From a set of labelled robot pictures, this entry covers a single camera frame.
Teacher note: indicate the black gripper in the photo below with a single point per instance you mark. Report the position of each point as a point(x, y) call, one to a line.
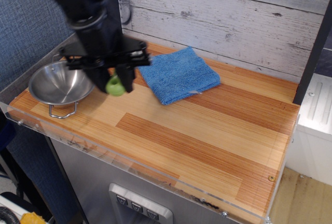
point(101, 45)

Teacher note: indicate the green handled grey spatula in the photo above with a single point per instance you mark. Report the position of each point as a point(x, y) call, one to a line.
point(114, 86)

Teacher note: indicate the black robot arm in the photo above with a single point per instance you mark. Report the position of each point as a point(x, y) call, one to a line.
point(82, 10)

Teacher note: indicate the blue folded cloth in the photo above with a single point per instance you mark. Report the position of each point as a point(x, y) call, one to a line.
point(176, 76)

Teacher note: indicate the steel cabinet front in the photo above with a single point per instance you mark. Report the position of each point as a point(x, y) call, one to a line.
point(90, 178)

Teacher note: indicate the silver button control panel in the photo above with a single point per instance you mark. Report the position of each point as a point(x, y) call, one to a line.
point(122, 197)

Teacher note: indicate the yellow object at corner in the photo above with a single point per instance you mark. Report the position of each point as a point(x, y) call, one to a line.
point(32, 218)

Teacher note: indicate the white side cabinet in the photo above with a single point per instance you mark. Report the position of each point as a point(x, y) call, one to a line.
point(310, 149)

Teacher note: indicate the clear acrylic table guard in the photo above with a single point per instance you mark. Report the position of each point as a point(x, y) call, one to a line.
point(225, 156)

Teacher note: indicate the steel bowl with handles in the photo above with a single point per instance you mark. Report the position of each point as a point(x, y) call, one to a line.
point(55, 84)

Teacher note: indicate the dark right vertical post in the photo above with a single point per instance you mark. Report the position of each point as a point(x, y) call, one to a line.
point(314, 56)

